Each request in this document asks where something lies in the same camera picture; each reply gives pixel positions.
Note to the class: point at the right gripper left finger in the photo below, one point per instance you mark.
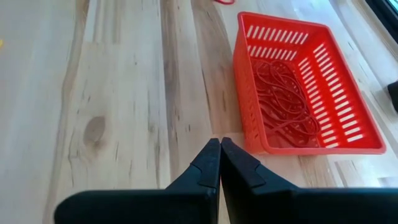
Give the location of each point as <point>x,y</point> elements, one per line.
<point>140,208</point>

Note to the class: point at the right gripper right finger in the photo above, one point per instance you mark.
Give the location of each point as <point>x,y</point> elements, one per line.
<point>311,208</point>

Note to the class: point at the red plastic basket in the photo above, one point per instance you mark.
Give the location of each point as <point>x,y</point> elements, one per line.
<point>242,93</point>

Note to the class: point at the black clip top centre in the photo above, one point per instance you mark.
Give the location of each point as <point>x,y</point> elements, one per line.
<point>393,96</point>

